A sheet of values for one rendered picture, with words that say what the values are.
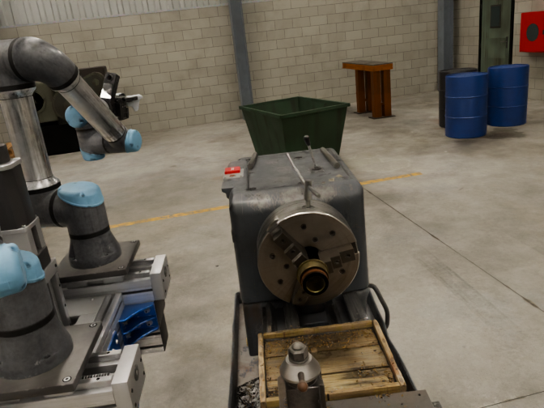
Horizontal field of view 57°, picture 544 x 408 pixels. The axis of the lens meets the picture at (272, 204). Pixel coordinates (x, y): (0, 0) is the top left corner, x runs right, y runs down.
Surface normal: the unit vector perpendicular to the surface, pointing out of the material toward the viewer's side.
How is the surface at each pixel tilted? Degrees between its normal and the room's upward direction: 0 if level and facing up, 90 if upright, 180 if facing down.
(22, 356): 72
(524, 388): 0
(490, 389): 0
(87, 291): 90
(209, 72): 90
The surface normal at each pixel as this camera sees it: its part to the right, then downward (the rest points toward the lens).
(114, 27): 0.22, 0.29
